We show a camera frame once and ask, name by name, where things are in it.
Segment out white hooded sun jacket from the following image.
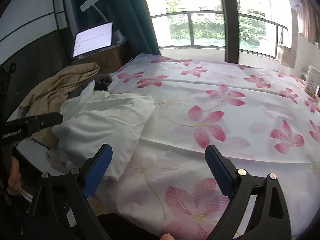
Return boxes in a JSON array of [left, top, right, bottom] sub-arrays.
[[46, 82, 155, 181]]

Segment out white desk lamp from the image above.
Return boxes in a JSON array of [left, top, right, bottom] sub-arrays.
[[80, 0, 108, 22]]

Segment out black balcony railing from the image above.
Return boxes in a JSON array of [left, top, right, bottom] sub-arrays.
[[151, 10, 288, 59]]

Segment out tan jacket pile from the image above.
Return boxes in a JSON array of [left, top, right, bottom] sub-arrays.
[[17, 62, 101, 149]]

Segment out hanging clothes on balcony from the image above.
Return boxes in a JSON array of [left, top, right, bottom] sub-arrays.
[[290, 0, 319, 44]]

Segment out person right hand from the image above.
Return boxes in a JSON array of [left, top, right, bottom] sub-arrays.
[[160, 233, 175, 240]]

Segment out clear plastic snack jar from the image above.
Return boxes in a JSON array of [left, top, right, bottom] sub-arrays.
[[304, 65, 319, 98]]

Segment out person left hand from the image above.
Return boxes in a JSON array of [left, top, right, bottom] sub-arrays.
[[7, 157, 22, 196]]

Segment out brown cardboard box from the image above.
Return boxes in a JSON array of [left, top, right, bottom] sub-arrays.
[[71, 42, 133, 73]]

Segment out teal curtain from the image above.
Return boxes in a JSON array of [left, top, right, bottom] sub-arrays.
[[71, 0, 161, 55]]

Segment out floral pink white bedsheet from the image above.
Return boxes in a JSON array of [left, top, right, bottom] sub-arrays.
[[46, 52, 320, 240]]

